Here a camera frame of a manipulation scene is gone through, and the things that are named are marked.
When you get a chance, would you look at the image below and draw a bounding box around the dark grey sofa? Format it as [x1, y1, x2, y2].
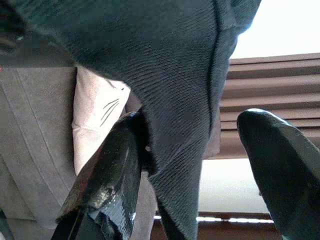
[0, 67, 161, 240]

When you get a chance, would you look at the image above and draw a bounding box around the black knit garment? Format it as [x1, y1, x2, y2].
[14, 0, 263, 240]

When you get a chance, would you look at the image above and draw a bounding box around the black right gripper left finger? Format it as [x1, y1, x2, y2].
[51, 111, 151, 240]

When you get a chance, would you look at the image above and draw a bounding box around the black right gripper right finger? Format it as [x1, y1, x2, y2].
[236, 108, 320, 240]

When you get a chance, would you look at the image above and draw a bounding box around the white pillow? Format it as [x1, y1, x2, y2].
[71, 66, 132, 176]

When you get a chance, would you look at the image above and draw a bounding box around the brown slatted blind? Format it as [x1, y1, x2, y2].
[204, 52, 320, 160]

